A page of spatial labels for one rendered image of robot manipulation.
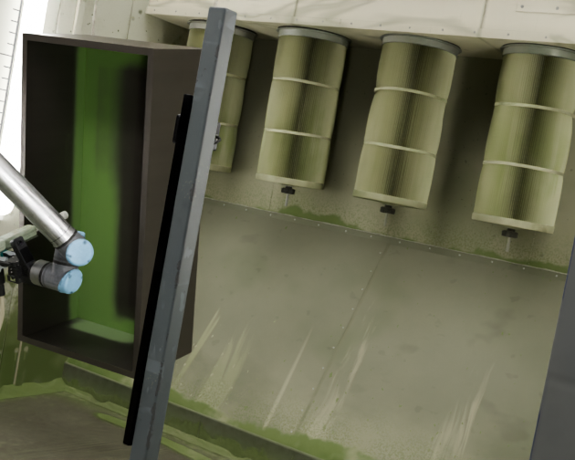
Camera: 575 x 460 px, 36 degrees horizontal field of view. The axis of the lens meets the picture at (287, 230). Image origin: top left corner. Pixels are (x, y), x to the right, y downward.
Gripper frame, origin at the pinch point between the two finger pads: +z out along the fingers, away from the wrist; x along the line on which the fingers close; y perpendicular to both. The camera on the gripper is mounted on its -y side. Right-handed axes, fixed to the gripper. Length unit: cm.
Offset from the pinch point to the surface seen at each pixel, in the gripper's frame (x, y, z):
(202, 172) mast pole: -45, -70, -120
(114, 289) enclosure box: 51, 36, -11
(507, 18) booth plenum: 147, -74, -138
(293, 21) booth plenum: 154, -61, -39
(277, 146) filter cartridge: 138, -6, -40
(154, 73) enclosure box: 35, -65, -49
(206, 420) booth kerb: 69, 102, -44
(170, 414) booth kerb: 69, 107, -23
